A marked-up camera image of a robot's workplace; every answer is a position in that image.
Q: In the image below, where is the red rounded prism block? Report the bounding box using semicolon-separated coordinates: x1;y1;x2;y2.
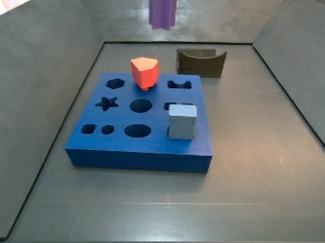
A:
130;57;159;90

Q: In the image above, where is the purple star prism block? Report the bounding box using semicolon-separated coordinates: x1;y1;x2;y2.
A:
148;0;176;30

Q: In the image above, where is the dark grey curved block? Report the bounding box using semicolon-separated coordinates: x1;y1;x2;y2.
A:
176;48;227;78

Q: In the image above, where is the light blue square block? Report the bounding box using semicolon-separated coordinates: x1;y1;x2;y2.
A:
167;104;196;140

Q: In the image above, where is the blue shape sorter board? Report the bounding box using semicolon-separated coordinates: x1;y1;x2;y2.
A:
64;73;212;173

